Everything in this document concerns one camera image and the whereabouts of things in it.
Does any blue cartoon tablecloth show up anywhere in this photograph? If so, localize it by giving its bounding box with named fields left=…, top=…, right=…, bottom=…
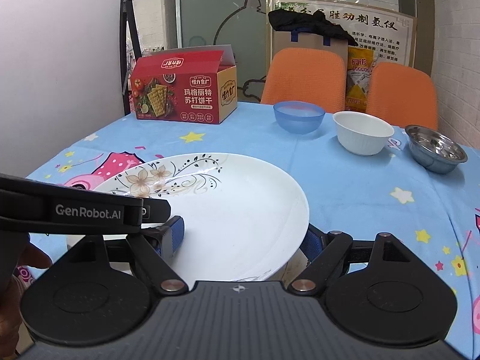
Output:
left=31, top=103, right=479, bottom=359

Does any orange chair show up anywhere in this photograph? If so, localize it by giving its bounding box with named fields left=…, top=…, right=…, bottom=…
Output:
left=366, top=62, right=438, bottom=130
left=261, top=48, right=347, bottom=113

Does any white poster with text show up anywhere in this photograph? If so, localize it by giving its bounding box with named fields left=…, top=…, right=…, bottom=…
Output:
left=270, top=0, right=417, bottom=67

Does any black cloth on bag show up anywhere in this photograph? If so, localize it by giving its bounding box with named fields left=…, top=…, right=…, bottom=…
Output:
left=268, top=9, right=358, bottom=47

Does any left hand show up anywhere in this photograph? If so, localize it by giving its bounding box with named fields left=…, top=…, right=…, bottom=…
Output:
left=1, top=232, right=52, bottom=359

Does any white floral deep plate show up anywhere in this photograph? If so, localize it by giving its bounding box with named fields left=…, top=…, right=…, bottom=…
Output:
left=93, top=153, right=309, bottom=285

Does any stainless steel bowl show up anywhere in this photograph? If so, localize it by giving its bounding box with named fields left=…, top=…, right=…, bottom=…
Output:
left=404, top=124, right=468, bottom=175

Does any red cracker box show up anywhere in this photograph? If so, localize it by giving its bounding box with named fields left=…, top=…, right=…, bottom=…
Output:
left=130, top=45, right=238, bottom=125

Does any left orange chair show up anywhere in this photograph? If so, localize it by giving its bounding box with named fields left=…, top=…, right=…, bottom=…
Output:
left=261, top=48, right=347, bottom=113

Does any blue translucent plastic bowl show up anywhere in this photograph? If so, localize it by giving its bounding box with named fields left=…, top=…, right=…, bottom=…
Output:
left=273, top=101, right=326, bottom=135

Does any right orange chair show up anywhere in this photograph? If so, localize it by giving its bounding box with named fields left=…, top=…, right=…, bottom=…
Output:
left=366, top=62, right=438, bottom=130

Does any yellow snack bag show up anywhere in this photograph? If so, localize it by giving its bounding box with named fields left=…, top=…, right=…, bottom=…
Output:
left=345, top=46, right=374, bottom=112

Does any black metal rack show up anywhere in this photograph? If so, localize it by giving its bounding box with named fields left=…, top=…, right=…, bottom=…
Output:
left=119, top=0, right=142, bottom=116

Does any white ribbed ceramic bowl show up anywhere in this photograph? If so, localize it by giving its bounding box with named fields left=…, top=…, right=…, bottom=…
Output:
left=333, top=111, right=395, bottom=156

